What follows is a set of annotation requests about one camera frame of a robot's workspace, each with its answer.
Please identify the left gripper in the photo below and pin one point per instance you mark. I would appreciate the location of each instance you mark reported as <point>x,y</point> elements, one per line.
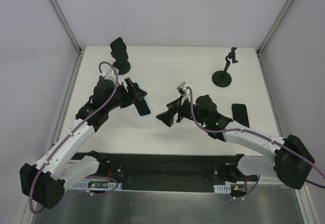
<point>130,92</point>

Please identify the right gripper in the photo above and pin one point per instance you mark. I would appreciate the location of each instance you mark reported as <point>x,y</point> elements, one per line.
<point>175,111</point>

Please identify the blue case phone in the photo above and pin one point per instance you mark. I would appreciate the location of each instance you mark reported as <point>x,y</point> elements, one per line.
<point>142,106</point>

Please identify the black round base stand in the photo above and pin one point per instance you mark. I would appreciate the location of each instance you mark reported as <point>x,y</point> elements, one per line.
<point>222,78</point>

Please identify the black phone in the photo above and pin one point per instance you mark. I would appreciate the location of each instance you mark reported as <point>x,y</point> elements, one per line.
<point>118,50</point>
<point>240,114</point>

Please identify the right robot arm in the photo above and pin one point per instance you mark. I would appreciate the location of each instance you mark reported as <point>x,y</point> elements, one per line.
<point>284,158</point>

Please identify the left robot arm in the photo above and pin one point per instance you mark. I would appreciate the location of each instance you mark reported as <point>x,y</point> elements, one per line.
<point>46,181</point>

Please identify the rear black phone stand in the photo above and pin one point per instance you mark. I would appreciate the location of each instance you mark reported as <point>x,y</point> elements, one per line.
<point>121,62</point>

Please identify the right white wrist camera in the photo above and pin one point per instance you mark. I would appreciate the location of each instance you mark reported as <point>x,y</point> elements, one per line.
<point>184,90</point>

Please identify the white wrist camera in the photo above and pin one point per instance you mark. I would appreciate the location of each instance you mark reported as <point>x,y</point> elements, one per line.
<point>184,90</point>
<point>108,75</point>

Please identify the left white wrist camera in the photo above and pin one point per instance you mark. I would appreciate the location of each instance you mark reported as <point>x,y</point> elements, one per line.
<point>108,75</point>

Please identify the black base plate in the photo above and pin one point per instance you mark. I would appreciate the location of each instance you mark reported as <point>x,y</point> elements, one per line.
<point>180,173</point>

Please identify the left aluminium frame post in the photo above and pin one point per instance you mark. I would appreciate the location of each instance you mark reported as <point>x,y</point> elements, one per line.
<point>65,25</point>

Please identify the aluminium frame post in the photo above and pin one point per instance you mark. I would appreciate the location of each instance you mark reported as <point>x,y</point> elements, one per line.
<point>65,25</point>
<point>275,25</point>

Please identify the right white cable duct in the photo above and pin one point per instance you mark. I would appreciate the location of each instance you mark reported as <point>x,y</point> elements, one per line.
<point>222,189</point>

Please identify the white cable duct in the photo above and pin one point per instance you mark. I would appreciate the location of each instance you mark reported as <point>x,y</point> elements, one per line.
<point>95,185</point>
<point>222,189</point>

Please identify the left white cable duct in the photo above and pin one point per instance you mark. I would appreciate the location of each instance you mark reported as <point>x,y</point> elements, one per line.
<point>95,185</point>

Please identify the right aluminium frame post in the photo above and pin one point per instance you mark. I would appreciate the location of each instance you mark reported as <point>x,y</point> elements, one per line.
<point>275,25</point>

